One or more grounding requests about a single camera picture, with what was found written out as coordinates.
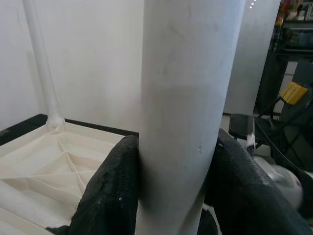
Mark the white plastic children table top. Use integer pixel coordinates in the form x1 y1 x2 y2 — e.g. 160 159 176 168
0 119 139 235

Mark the yellow black box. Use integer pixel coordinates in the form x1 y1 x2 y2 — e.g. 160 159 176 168
280 81 310 106

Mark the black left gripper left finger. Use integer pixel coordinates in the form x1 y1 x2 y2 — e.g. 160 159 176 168
69 135 142 235

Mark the dark metal shelf rack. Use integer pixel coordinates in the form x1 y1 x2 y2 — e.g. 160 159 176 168
254 0 313 118

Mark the black tablecloth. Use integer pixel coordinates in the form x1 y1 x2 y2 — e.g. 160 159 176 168
0 113 140 147

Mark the white plastic table leg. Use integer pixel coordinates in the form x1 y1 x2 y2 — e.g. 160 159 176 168
138 0 246 235
22 0 66 131

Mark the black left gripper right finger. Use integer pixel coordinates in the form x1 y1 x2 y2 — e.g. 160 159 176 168
203 128 313 235

